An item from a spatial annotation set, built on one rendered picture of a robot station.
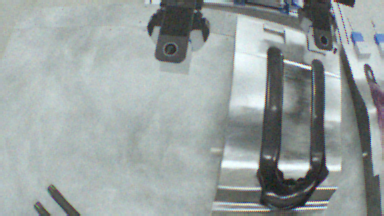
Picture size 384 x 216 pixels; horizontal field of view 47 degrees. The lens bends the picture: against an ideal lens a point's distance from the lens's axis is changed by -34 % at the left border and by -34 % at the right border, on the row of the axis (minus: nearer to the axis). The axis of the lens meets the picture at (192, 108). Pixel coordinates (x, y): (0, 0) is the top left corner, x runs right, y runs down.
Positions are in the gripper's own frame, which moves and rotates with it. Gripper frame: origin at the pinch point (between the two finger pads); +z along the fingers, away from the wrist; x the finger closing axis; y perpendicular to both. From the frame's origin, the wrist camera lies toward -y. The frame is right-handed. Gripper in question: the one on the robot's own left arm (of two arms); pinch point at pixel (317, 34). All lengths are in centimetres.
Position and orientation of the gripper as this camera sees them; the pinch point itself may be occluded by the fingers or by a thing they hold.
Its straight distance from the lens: 117.1
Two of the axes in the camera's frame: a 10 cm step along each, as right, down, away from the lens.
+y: 1.3, -9.5, 3.0
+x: -9.8, -0.9, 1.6
